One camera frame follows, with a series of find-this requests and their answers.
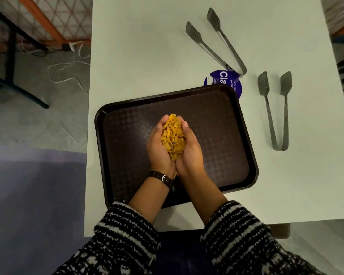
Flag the orange mesh fence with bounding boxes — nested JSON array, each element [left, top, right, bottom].
[[0, 0, 344, 48]]

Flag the round purple sticker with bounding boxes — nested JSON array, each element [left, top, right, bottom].
[[203, 70, 243, 100]]

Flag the brown strap wristwatch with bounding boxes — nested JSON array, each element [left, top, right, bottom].
[[148, 170, 176, 193]]

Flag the pile of yellow crumbs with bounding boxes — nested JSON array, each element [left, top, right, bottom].
[[160, 113, 187, 180]]

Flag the long metal tongs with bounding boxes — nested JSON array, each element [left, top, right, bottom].
[[185, 7, 247, 76]]

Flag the person's left hand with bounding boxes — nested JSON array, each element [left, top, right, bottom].
[[146, 114, 178, 180]]

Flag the person's legs in dark jeans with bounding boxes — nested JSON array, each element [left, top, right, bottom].
[[149, 229, 218, 275]]

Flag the person's right hand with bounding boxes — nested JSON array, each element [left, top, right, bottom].
[[175, 116, 206, 178]]

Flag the person's left forearm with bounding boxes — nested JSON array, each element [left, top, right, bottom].
[[54, 176, 172, 275]]

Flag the white cable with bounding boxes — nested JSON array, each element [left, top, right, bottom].
[[17, 41, 91, 95]]

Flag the dark brown plastic tray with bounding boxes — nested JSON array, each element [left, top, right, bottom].
[[94, 84, 259, 209]]

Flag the short metal tongs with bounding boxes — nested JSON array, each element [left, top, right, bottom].
[[257, 71, 293, 152]]

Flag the black slatted chair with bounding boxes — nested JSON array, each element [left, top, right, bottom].
[[0, 2, 49, 110]]

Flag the person's right forearm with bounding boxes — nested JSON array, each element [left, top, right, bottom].
[[176, 168, 325, 275]]

